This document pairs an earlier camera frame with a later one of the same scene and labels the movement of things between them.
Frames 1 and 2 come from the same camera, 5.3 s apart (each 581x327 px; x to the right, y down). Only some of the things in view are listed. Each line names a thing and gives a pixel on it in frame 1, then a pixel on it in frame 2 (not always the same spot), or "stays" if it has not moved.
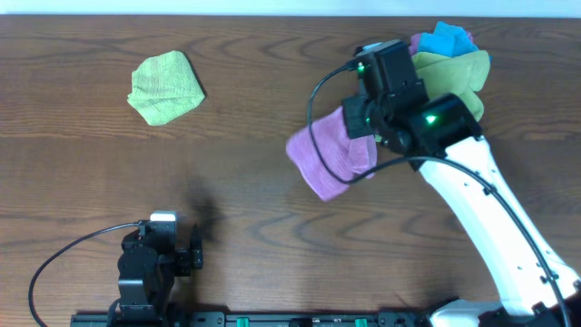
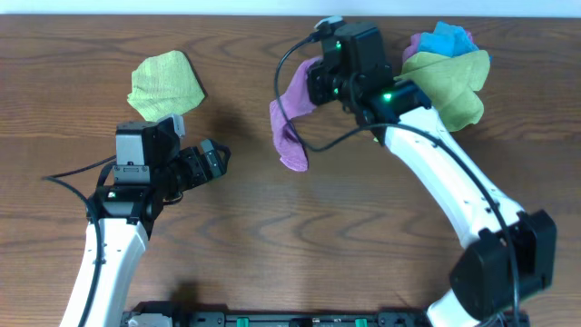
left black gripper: [191, 258] to [201, 170]
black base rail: [252, 319] stays
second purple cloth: [415, 42] stays
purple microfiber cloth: [326, 156] to [283, 110]
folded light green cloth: [163, 87] stays
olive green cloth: [464, 74] stays
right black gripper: [351, 105] to [316, 75]
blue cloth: [448, 40] stays
